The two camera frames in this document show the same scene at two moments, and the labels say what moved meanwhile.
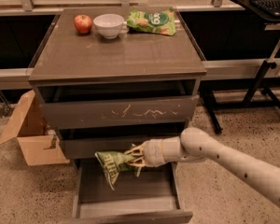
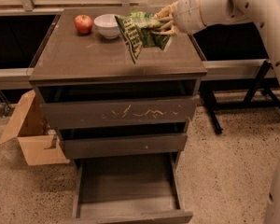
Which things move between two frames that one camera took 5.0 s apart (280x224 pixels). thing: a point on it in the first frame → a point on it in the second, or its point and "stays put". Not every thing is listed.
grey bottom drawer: (151, 197) stays put
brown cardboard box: (41, 145) stays put
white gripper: (153, 153) → (187, 16)
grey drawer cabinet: (103, 87) stays put
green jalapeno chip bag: (113, 162) → (136, 30)
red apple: (83, 23) stays put
